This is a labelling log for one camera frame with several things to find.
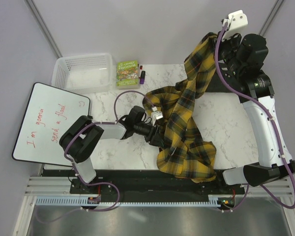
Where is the left aluminium corner post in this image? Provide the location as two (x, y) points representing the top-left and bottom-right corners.
(24, 0), (62, 58)

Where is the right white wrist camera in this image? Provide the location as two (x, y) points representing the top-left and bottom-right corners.
(222, 10), (248, 41)

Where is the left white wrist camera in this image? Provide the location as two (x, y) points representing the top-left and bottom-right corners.
(151, 107), (163, 121)

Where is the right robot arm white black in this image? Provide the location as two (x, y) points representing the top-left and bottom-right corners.
(215, 33), (295, 194)

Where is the red capped marker pen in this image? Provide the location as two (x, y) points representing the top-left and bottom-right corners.
(138, 65), (143, 79)

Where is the folded dark striped shirt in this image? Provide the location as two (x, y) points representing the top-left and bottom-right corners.
(206, 72), (241, 93)

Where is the yellow plaid long sleeve shirt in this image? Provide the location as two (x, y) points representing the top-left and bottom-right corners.
(143, 32), (217, 183)

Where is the white plastic basket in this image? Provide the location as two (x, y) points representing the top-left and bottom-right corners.
(51, 53), (115, 94)

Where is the whiteboard with red writing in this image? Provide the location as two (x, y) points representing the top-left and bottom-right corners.
(12, 83), (90, 166)

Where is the aluminium corner post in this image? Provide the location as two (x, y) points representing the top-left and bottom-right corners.
(259, 0), (285, 37)
(24, 0), (62, 58)

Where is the white slotted cable duct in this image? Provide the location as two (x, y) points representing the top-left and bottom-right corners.
(35, 196), (221, 207)

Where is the purple highlighter marker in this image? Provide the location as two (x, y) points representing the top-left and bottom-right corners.
(140, 70), (146, 85)

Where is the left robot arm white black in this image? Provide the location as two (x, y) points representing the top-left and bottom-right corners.
(59, 106), (165, 193)

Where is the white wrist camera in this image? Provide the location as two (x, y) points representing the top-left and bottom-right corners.
(222, 10), (248, 41)
(151, 107), (163, 121)

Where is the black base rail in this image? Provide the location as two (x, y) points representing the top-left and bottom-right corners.
(42, 170), (245, 202)

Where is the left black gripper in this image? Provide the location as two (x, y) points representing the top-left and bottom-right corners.
(134, 120), (165, 148)

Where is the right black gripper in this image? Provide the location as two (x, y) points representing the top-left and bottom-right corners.
(214, 28), (243, 76)

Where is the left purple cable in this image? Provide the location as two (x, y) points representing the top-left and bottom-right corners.
(63, 90), (158, 173)

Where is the green treehouse book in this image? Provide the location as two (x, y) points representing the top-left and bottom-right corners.
(116, 60), (140, 89)

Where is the right aluminium corner post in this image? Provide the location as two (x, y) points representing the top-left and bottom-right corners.
(259, 0), (285, 37)

